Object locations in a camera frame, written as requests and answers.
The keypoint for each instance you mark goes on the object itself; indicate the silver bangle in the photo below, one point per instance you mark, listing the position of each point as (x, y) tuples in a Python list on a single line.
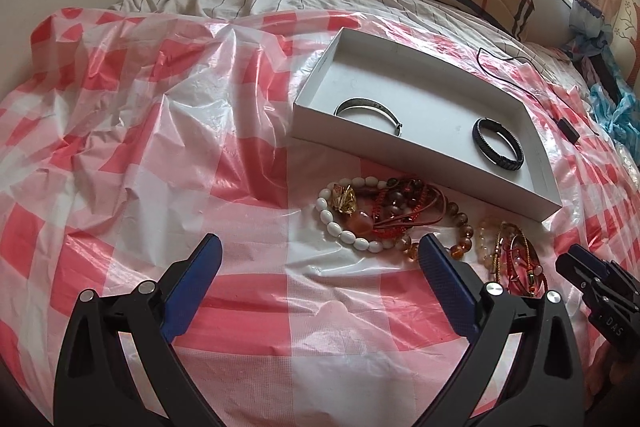
[(352, 103)]

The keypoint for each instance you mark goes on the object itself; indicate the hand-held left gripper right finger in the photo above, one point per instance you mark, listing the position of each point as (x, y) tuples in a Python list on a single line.
[(445, 277)]

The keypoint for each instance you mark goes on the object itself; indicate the blue plastic bag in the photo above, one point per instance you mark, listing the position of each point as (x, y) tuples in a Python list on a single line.
[(620, 112)]

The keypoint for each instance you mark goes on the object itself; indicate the red checkered plastic sheet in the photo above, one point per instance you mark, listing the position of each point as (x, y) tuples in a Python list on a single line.
[(175, 157)]

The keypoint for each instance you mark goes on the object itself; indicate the tree print headboard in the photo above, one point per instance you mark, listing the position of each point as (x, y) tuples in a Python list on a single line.
[(630, 22)]

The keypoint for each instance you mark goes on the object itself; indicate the white cardboard box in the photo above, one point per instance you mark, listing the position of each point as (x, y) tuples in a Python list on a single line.
[(425, 82)]

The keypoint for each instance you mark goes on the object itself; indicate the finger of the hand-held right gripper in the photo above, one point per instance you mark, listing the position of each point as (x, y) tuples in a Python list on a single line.
[(592, 258), (575, 272)]

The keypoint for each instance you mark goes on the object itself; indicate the dark cloth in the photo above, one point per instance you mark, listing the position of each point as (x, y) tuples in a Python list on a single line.
[(607, 69)]

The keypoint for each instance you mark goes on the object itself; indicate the red and gold bangles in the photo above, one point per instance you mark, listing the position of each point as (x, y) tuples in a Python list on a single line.
[(525, 257)]

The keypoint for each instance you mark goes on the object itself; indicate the gold charm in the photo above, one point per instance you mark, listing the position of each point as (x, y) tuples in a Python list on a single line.
[(345, 199)]

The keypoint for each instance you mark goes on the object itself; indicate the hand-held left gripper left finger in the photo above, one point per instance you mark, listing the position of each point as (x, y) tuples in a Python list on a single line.
[(195, 277)]

